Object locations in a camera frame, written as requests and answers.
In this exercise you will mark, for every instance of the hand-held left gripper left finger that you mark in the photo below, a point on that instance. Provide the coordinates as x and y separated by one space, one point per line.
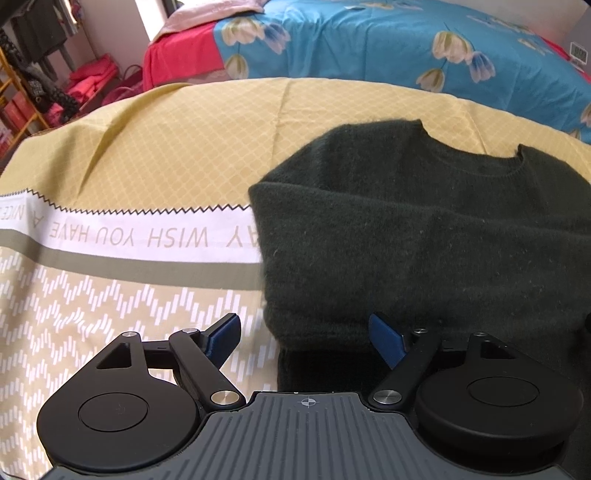
225 331

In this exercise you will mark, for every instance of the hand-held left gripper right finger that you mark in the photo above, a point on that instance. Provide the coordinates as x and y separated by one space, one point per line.
387 342

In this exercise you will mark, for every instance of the dark green knit sweater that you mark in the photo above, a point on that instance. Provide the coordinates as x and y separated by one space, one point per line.
415 240

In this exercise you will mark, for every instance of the pile of red clothes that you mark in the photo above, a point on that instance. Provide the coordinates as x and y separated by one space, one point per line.
90 76

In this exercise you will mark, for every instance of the wooden clothes rack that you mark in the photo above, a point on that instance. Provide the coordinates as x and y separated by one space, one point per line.
37 41

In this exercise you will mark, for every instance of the yellow patterned table cloth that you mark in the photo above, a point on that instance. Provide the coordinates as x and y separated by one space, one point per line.
152 217

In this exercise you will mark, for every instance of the red bed sheet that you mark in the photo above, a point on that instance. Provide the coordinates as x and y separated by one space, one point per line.
182 57

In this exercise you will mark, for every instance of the blue floral bed quilt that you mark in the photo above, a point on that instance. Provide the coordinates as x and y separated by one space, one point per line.
392 46

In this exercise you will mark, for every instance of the yellow metal rack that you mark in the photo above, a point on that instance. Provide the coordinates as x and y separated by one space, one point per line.
16 99

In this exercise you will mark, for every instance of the pink pillow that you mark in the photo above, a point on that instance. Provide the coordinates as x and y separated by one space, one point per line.
210 14

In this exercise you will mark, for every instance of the white digital clock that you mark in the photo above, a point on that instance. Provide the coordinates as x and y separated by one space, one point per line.
578 51

